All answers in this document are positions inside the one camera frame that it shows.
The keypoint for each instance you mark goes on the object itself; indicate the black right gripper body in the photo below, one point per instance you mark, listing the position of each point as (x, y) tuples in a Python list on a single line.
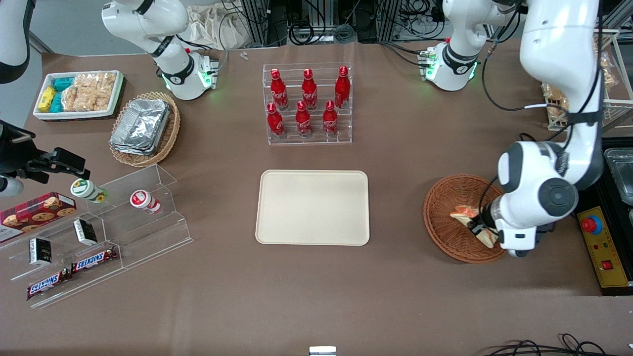
[(19, 157)]

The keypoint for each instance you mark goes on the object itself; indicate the triangular sandwich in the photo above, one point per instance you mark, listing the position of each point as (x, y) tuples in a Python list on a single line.
[(462, 212)]

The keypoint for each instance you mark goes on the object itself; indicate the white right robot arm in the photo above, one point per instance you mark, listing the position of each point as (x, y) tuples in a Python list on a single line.
[(173, 64)]

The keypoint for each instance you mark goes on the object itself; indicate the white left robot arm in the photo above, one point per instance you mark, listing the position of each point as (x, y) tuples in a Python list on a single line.
[(559, 59)]

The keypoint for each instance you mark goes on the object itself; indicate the brown round wicker basket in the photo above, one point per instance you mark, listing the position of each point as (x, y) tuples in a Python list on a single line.
[(445, 232)]

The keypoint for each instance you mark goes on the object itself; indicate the silver foil tray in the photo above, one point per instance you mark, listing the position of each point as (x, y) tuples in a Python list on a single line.
[(133, 150), (141, 123)]

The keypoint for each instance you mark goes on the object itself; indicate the light tan wicker basket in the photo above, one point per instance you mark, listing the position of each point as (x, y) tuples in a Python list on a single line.
[(170, 133)]

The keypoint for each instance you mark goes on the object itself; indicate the beige plastic serving tray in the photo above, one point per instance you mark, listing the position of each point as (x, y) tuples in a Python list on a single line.
[(311, 207)]

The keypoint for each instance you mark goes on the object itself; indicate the green sunflower yogurt cup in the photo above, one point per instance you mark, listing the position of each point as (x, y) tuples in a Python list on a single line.
[(86, 190)]

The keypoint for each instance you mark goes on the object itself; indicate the red tartan cookie box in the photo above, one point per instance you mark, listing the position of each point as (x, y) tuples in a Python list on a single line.
[(34, 215)]

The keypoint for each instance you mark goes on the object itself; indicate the yellow snack packet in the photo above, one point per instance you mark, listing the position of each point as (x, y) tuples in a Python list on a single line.
[(47, 99)]

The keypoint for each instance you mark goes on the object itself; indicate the teal snack packet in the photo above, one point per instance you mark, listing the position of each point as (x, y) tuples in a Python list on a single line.
[(57, 103), (63, 84)]

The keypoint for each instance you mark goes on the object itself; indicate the clear bag of crackers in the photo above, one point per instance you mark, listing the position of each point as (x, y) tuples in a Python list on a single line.
[(106, 91), (86, 91), (70, 99)]

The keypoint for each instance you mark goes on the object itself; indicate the small black white carton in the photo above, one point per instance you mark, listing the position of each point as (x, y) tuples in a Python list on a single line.
[(40, 251), (85, 232)]

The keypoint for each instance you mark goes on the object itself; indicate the red strawberry yogurt cup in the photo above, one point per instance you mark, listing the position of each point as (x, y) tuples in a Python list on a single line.
[(144, 200)]

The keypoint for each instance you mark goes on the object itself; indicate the white rectangular snack bin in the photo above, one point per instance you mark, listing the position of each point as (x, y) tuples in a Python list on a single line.
[(118, 89)]

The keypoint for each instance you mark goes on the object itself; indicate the yellow emergency stop box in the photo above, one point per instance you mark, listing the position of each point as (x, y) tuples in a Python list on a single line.
[(606, 247)]

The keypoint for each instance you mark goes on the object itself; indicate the Snickers chocolate bar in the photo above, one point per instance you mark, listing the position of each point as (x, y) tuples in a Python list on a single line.
[(49, 285), (96, 259)]

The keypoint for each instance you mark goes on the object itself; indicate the clear acrylic stepped shelf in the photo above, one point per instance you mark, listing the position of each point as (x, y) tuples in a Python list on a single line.
[(163, 232), (89, 279)]

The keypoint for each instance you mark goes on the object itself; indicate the steel rectangular pan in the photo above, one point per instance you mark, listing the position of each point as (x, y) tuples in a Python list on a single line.
[(620, 173)]

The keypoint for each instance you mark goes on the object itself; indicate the clear bag of pastries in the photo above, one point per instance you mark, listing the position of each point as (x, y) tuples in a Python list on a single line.
[(554, 99), (609, 74)]

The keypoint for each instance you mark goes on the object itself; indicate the red cola bottle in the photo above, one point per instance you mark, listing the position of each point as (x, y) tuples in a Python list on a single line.
[(330, 121), (303, 121), (309, 91), (275, 122), (342, 89), (279, 91)]

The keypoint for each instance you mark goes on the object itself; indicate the clear acrylic bottle rack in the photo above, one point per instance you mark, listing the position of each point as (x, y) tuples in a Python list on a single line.
[(316, 140)]

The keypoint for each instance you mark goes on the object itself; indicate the beige cloth bag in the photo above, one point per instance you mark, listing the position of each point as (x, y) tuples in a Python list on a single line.
[(217, 29)]

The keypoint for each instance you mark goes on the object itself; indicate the small silver white box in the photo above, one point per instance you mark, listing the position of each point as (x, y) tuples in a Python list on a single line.
[(322, 351)]

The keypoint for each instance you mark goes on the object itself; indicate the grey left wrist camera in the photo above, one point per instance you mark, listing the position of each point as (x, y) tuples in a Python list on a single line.
[(518, 252)]

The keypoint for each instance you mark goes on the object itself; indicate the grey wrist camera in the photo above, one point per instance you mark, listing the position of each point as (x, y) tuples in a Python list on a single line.
[(10, 187), (518, 252)]

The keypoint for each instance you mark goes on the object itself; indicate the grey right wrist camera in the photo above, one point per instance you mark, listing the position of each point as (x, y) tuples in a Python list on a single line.
[(10, 187)]

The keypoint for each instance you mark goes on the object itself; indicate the aluminium frame post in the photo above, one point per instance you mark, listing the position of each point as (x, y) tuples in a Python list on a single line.
[(389, 20), (259, 22)]

